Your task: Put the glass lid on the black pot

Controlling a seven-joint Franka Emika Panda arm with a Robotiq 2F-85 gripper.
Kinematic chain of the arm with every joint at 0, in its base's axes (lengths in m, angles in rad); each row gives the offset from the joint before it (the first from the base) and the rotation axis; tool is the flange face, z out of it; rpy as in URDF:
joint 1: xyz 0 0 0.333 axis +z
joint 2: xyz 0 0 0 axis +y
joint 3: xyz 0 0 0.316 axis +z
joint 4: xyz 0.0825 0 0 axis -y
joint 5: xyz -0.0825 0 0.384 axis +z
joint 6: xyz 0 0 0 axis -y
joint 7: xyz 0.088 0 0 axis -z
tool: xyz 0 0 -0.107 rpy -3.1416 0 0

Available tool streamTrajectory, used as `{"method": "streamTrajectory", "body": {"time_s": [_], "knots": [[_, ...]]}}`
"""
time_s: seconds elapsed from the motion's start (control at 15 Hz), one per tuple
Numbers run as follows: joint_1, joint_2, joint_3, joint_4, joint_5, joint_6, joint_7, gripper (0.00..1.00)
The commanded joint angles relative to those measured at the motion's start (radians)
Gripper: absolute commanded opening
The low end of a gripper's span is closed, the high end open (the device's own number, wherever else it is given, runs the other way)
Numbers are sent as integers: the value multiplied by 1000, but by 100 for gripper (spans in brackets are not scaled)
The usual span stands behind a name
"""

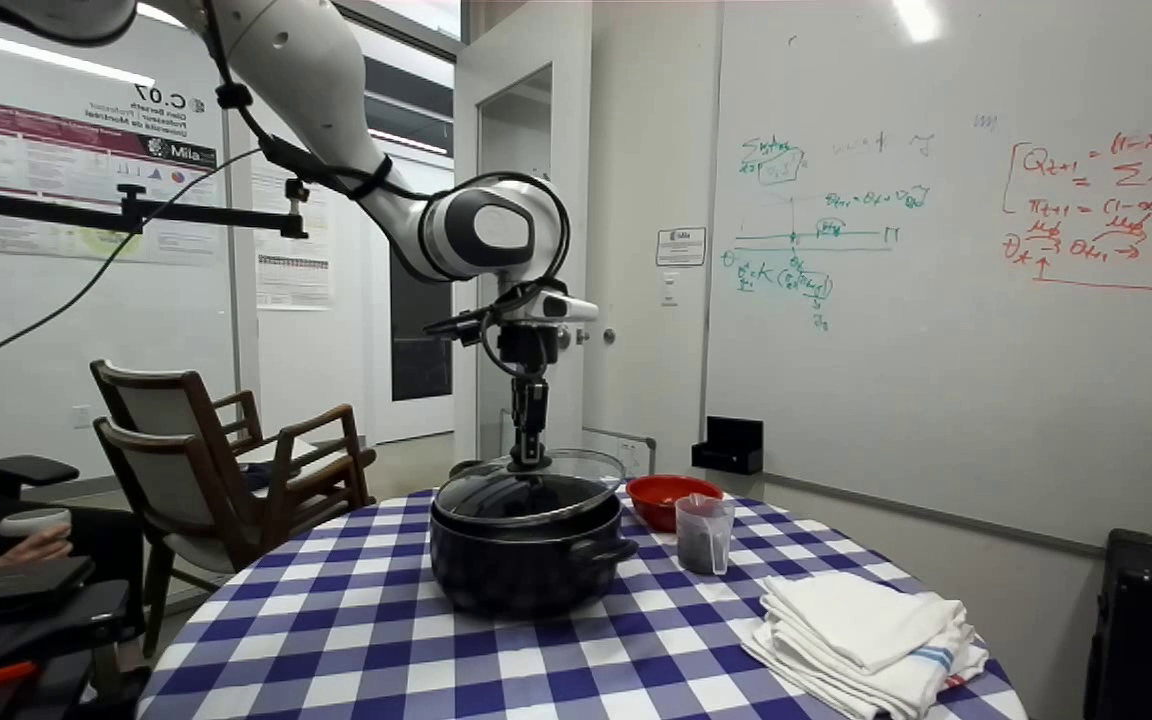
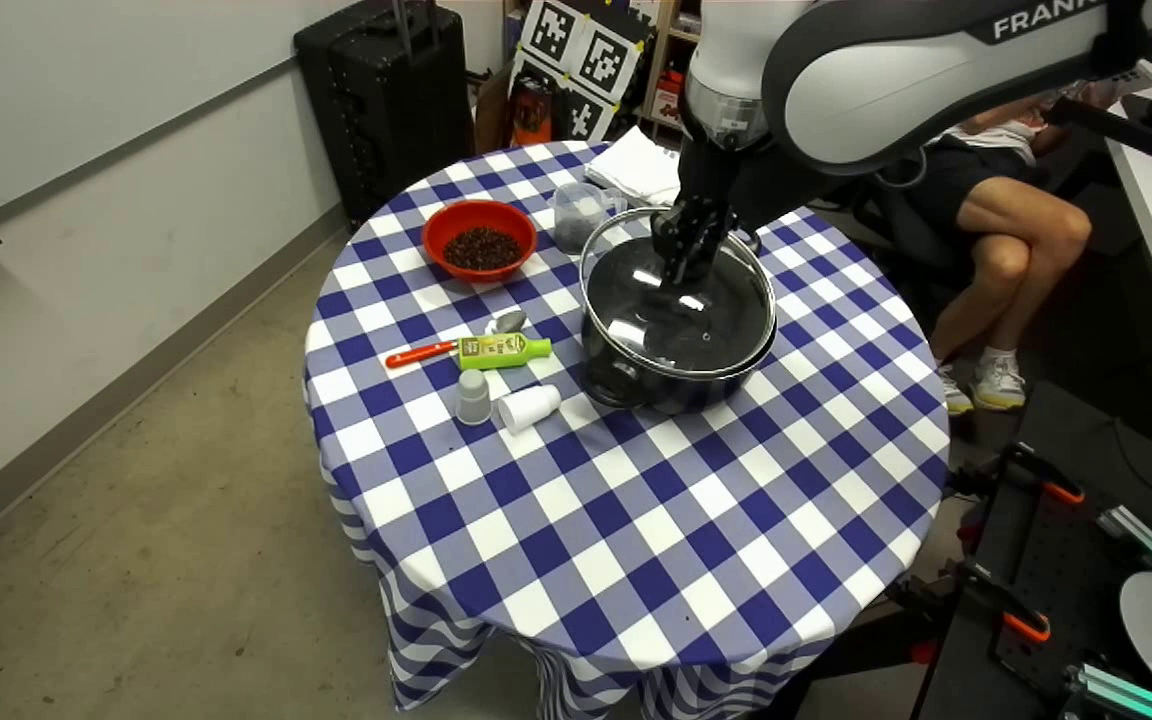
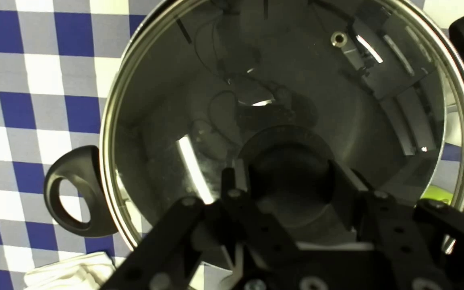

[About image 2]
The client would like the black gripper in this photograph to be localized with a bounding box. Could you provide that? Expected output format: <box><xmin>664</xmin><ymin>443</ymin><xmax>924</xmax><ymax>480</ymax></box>
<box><xmin>650</xmin><ymin>127</ymin><xmax>745</xmax><ymax>294</ymax></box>

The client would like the round glass lid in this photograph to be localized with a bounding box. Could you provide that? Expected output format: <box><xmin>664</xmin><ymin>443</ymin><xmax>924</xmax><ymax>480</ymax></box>
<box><xmin>576</xmin><ymin>209</ymin><xmax>781</xmax><ymax>389</ymax></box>

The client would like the dark robot base platform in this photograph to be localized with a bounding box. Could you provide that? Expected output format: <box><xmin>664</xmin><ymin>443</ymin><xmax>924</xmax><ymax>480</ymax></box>
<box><xmin>910</xmin><ymin>378</ymin><xmax>1152</xmax><ymax>720</ymax></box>

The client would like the black cooking pot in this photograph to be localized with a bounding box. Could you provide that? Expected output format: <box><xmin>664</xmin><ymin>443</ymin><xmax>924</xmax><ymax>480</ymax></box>
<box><xmin>576</xmin><ymin>215</ymin><xmax>784</xmax><ymax>422</ymax></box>

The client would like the folded white towel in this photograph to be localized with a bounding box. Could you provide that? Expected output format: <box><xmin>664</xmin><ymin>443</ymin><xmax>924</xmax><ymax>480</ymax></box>
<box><xmin>578</xmin><ymin>126</ymin><xmax>688</xmax><ymax>215</ymax></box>

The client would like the clear glass measuring cup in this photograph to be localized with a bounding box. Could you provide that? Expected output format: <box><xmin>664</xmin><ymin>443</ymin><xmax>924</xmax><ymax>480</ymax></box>
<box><xmin>544</xmin><ymin>178</ymin><xmax>619</xmax><ymax>261</ymax></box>

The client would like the wooden shelf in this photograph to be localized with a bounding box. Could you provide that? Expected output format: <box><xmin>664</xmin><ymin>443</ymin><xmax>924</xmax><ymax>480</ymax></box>
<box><xmin>627</xmin><ymin>0</ymin><xmax>720</xmax><ymax>137</ymax></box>

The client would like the red bowl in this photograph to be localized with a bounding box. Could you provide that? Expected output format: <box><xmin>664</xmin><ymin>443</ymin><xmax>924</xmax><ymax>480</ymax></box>
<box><xmin>415</xmin><ymin>196</ymin><xmax>544</xmax><ymax>287</ymax></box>

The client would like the white plastic shaker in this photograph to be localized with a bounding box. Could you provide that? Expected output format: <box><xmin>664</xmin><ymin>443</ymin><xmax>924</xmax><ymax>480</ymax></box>
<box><xmin>486</xmin><ymin>379</ymin><xmax>562</xmax><ymax>435</ymax></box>

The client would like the white fiducial marker board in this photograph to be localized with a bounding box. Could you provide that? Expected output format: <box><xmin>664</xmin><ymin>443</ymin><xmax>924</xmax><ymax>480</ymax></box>
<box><xmin>504</xmin><ymin>0</ymin><xmax>655</xmax><ymax>143</ymax></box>

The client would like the white shaker with grey cap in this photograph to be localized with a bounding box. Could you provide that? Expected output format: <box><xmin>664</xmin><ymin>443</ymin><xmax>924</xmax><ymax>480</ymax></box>
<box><xmin>449</xmin><ymin>365</ymin><xmax>494</xmax><ymax>433</ymax></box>

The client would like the blue white checked tablecloth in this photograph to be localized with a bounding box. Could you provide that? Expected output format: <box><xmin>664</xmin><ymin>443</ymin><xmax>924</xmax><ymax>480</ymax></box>
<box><xmin>300</xmin><ymin>137</ymin><xmax>957</xmax><ymax>720</ymax></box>

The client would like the person's sneaker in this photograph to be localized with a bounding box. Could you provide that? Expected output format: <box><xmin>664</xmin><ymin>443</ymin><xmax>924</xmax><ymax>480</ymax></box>
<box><xmin>933</xmin><ymin>365</ymin><xmax>978</xmax><ymax>422</ymax></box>
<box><xmin>953</xmin><ymin>344</ymin><xmax>1036</xmax><ymax>415</ymax></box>

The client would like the seated person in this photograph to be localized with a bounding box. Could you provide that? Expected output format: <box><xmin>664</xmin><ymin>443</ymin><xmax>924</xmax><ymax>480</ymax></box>
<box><xmin>920</xmin><ymin>113</ymin><xmax>1097</xmax><ymax>403</ymax></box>

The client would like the black box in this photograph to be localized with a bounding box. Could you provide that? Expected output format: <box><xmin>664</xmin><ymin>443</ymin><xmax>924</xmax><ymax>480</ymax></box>
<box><xmin>288</xmin><ymin>0</ymin><xmax>478</xmax><ymax>223</ymax></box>

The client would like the teal bar clamp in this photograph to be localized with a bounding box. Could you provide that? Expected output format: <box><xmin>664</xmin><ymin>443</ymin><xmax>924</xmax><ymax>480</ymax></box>
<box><xmin>1058</xmin><ymin>662</ymin><xmax>1152</xmax><ymax>720</ymax></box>
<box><xmin>1088</xmin><ymin>501</ymin><xmax>1152</xmax><ymax>581</ymax></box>

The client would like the red handled spoon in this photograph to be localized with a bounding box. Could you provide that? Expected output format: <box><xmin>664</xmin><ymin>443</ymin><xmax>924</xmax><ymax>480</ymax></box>
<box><xmin>378</xmin><ymin>306</ymin><xmax>537</xmax><ymax>378</ymax></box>

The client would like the orange handled black clamp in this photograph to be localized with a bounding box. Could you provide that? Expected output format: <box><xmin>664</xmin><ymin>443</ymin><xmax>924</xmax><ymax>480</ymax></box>
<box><xmin>961</xmin><ymin>563</ymin><xmax>1057</xmax><ymax>653</ymax></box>
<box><xmin>997</xmin><ymin>441</ymin><xmax>1091</xmax><ymax>516</ymax></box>

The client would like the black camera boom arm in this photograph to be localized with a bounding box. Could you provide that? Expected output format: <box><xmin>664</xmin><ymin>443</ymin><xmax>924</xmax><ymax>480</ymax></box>
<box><xmin>1041</xmin><ymin>85</ymin><xmax>1152</xmax><ymax>184</ymax></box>

